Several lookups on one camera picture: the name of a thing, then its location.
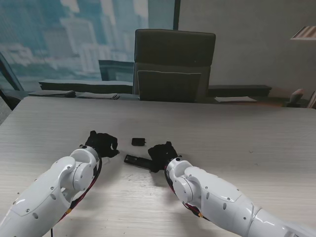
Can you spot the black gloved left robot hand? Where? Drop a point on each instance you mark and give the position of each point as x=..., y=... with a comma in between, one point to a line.
x=103, y=144

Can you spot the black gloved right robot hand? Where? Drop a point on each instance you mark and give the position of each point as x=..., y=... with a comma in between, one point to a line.
x=161, y=155

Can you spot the black remote control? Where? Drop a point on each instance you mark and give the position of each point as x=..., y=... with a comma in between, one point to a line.
x=137, y=160

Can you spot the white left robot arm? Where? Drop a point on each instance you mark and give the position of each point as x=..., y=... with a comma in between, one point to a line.
x=56, y=187

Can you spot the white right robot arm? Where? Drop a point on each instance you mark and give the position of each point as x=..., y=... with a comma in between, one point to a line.
x=214, y=195

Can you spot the black battery cover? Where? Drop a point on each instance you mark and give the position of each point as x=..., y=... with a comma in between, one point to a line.
x=138, y=141

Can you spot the grey folder stack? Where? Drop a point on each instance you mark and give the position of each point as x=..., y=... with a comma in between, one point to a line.
x=98, y=95

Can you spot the long dark bench cushion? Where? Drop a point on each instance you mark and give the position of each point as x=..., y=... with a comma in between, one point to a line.
x=86, y=86

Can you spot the dark grey folder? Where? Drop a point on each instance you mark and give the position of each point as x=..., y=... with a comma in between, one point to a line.
x=54, y=93

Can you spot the white paper sheet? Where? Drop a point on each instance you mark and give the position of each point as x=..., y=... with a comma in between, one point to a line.
x=234, y=98

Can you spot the dark grey office chair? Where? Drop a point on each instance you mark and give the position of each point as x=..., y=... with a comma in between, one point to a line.
x=172, y=54

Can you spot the short dark bench cushion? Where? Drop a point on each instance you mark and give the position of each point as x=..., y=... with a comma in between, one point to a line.
x=239, y=89

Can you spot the grey slanted metal bar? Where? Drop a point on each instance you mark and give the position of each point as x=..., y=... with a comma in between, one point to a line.
x=10, y=74

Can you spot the dark window pillar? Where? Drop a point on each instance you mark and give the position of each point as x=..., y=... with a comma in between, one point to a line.
x=176, y=14

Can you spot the small desk ornament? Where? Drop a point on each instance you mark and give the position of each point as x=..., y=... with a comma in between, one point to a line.
x=295, y=98

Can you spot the light wooden board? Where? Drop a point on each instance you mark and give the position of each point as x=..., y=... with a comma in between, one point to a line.
x=312, y=101

